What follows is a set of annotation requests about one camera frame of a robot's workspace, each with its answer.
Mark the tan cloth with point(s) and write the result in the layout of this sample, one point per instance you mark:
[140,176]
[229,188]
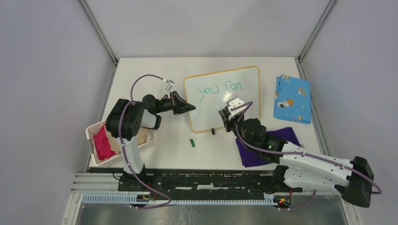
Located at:
[143,138]

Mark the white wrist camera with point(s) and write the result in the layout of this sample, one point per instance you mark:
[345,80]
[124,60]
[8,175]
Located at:
[235,107]
[168,85]

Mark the blue cartoon cloth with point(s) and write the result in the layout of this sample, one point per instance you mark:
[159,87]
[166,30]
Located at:
[292,100]

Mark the red cloth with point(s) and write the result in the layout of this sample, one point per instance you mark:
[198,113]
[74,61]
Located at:
[102,145]

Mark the yellow framed whiteboard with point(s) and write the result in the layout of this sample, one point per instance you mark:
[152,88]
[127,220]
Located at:
[218,88]

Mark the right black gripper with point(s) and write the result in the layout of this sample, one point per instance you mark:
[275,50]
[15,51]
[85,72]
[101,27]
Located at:
[227,123]

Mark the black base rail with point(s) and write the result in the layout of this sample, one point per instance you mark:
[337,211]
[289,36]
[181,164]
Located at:
[185,184]

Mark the aluminium frame post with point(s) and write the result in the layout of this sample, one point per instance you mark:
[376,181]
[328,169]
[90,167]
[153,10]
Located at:
[314,33]
[98,30]

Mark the right aluminium frame post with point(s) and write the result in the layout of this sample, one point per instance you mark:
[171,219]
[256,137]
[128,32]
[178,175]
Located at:
[314,33]

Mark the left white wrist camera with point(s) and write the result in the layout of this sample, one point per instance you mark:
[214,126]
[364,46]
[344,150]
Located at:
[168,85]

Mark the purple cloth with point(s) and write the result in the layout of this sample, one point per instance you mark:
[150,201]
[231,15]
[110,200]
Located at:
[250,159]

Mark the left aluminium frame post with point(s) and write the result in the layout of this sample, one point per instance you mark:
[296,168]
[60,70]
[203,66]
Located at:
[98,30]

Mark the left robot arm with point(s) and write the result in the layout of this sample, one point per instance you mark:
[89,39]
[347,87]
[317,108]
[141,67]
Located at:
[128,117]

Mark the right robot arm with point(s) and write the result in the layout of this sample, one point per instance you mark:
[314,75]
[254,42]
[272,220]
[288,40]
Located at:
[296,167]

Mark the white slotted cable duct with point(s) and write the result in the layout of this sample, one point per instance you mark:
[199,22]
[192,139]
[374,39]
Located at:
[138,200]

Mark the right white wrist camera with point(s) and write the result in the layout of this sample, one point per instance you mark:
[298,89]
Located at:
[235,107]

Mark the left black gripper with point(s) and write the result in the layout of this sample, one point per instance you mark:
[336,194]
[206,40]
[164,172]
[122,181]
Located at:
[176,100]

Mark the white plastic basket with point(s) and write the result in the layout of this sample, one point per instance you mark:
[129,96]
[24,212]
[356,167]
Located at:
[91,131]

